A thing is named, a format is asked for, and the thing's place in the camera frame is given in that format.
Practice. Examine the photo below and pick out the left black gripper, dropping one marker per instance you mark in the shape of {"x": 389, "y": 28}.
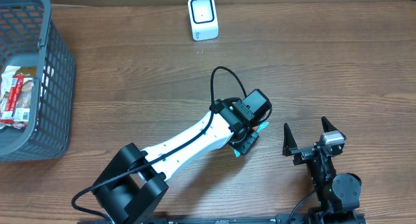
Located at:
{"x": 248, "y": 143}

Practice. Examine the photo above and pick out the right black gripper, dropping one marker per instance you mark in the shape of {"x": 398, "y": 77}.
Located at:
{"x": 309, "y": 152}

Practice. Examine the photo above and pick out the teal wet wipes packet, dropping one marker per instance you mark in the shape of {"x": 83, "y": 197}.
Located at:
{"x": 264, "y": 125}

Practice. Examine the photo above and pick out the beige dried food bag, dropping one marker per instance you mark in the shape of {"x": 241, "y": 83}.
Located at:
{"x": 23, "y": 105}

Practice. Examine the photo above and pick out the red snack stick pack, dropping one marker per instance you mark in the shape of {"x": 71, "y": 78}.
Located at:
{"x": 17, "y": 83}

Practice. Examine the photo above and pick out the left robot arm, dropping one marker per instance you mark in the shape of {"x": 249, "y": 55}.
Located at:
{"x": 135, "y": 180}

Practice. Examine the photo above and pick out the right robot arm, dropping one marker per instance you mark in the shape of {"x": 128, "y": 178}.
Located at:
{"x": 338, "y": 194}

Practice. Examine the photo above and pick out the white barcode scanner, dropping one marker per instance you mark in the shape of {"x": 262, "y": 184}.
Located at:
{"x": 203, "y": 19}

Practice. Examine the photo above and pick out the grey plastic mesh basket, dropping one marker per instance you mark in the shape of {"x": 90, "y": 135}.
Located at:
{"x": 29, "y": 38}

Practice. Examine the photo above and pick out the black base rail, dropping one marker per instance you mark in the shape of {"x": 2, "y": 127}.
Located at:
{"x": 221, "y": 220}

